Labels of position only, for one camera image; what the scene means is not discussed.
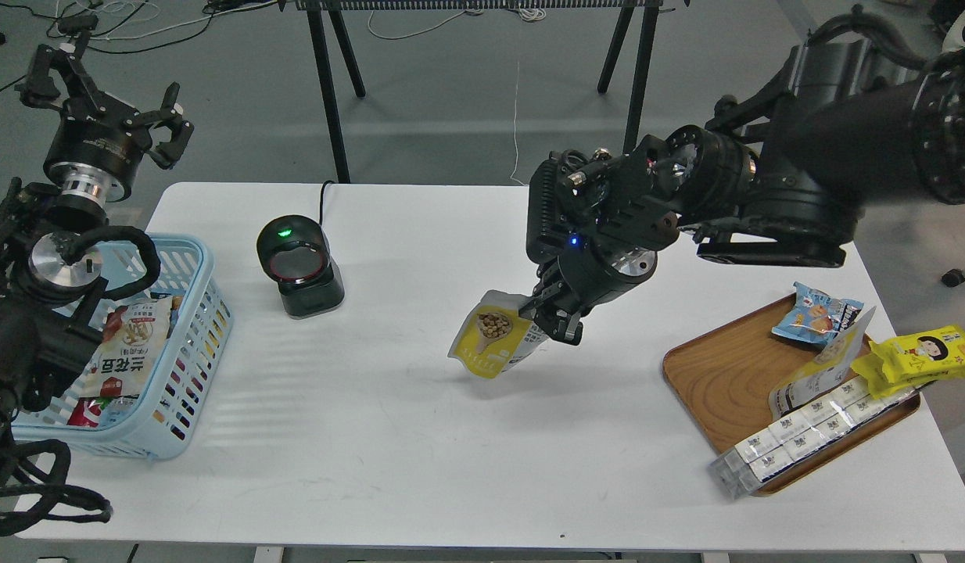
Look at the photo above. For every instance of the light blue plastic basket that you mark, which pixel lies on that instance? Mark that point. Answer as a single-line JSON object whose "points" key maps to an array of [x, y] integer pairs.
{"points": [[159, 422]]}

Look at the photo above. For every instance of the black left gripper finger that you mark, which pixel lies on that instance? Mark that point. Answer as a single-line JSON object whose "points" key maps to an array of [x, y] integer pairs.
{"points": [[57, 80], [170, 116]]}

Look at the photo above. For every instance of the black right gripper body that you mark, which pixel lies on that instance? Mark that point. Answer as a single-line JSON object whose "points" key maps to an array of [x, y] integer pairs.
{"points": [[595, 224]]}

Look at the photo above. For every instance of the yellow cartoon snack packet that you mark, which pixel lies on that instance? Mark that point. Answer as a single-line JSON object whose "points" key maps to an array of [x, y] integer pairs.
{"points": [[910, 361]]}

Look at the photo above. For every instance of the clear wrapped white box pack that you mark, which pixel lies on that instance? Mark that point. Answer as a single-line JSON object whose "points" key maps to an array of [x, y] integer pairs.
{"points": [[801, 441]]}

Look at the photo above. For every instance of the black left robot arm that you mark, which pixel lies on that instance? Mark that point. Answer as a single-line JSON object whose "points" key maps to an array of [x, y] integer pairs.
{"points": [[60, 258]]}

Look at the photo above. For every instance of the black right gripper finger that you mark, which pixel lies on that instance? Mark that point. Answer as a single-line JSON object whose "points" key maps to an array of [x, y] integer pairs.
{"points": [[567, 330], [542, 304]]}

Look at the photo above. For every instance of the beige peanut snack bag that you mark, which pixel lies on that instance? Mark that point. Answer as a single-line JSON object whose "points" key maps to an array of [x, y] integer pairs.
{"points": [[133, 339]]}

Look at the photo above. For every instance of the white silver snack pouch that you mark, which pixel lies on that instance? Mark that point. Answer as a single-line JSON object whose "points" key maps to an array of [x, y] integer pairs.
{"points": [[823, 373]]}

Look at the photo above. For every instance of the wooden tray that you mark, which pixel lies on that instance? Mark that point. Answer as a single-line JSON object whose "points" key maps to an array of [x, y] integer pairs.
{"points": [[725, 377]]}

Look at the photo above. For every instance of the black metal table frame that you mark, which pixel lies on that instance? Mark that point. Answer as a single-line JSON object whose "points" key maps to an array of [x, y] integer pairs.
{"points": [[465, 91]]}

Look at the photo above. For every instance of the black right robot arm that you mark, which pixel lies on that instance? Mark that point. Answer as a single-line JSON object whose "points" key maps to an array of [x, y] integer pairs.
{"points": [[780, 179]]}

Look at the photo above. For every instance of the red green snack packet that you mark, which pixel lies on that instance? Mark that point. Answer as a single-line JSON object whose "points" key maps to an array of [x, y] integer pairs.
{"points": [[88, 412]]}

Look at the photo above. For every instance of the yellow white bean snack pouch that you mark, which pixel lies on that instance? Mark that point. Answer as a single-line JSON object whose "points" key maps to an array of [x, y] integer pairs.
{"points": [[494, 338]]}

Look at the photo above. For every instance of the black barcode scanner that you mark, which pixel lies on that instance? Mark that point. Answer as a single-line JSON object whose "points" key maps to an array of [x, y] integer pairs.
{"points": [[294, 252]]}

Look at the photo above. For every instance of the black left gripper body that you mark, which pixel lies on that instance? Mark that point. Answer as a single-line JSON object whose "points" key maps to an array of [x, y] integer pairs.
{"points": [[97, 142]]}

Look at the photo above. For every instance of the blue cookie snack packet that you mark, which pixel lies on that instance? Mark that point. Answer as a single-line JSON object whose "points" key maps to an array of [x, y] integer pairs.
{"points": [[816, 317]]}

